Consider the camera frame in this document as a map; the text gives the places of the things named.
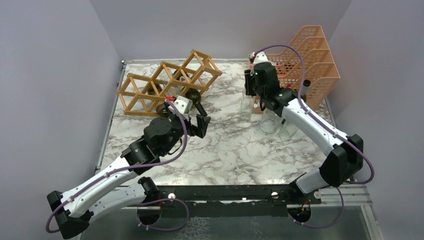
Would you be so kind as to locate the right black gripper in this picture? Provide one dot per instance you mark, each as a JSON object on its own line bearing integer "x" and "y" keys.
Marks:
{"x": 249, "y": 76}

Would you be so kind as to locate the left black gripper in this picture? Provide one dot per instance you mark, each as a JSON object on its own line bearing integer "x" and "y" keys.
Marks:
{"x": 199, "y": 131}

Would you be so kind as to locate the green bottle navy cream label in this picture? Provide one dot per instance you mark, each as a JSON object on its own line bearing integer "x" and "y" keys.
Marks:
{"x": 194, "y": 95}

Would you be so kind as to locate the clear bottle silver cap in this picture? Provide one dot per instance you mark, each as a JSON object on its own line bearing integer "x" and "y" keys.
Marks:
{"x": 269, "y": 122}

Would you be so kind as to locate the wooden wine rack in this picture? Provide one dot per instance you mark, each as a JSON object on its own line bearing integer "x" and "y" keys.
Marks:
{"x": 140, "y": 95}

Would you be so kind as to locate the green bottle silver neck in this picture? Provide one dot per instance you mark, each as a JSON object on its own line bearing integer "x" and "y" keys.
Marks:
{"x": 305, "y": 87}

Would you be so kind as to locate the short clear glass jar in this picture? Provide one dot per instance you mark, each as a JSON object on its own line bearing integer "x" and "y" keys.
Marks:
{"x": 287, "y": 130}

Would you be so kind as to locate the green bottle brown label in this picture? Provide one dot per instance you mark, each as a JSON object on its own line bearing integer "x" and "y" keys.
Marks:
{"x": 161, "y": 109}

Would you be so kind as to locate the tall clear glass bottle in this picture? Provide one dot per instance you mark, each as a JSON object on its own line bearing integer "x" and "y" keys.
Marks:
{"x": 174, "y": 90}

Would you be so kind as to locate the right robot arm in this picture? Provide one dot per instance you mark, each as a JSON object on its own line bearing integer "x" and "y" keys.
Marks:
{"x": 342, "y": 152}

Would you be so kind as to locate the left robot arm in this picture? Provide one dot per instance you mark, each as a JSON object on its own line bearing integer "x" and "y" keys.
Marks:
{"x": 121, "y": 183}

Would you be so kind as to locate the peach plastic file organizer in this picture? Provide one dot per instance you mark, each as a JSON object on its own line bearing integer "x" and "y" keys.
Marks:
{"x": 320, "y": 68}

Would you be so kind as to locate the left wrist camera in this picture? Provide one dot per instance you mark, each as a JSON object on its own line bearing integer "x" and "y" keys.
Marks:
{"x": 180, "y": 103}

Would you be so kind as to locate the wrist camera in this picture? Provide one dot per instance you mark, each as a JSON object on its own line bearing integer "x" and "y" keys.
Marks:
{"x": 258, "y": 57}
{"x": 180, "y": 103}

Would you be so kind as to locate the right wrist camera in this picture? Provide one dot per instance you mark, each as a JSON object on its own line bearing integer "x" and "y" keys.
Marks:
{"x": 258, "y": 57}

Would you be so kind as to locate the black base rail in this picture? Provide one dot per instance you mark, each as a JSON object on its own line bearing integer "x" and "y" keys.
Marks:
{"x": 215, "y": 201}

